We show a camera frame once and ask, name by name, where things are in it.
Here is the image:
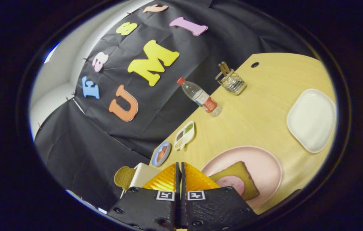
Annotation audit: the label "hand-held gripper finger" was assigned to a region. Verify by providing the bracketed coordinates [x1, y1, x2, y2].
[107, 162, 182, 231]
[181, 162, 259, 230]

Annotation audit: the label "brown bread slice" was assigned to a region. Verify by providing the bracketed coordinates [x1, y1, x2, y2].
[209, 161, 260, 201]
[114, 166, 136, 191]

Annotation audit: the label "small blue plate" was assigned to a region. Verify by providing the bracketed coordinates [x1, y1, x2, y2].
[151, 141, 171, 167]

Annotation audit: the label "red food slices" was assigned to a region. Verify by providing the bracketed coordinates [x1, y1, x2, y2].
[156, 146, 168, 162]

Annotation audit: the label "white toaster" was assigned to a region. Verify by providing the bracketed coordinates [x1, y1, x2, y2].
[120, 162, 161, 199]

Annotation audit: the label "pink ham slice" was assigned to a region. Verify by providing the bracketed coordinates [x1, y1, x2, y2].
[216, 175, 245, 196]

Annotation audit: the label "white seasoning tray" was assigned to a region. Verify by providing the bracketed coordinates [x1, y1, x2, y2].
[174, 121, 196, 151]

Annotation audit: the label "pink round plate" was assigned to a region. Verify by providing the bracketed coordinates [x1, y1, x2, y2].
[201, 146, 283, 210]

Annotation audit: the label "clear plastic water bottle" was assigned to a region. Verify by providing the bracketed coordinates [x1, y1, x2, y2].
[177, 77, 223, 117]

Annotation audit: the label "white square plate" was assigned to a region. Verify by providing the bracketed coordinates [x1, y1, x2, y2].
[287, 89, 337, 154]

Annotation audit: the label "wire utensil holder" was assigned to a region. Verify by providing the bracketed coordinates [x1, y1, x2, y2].
[215, 69, 247, 96]

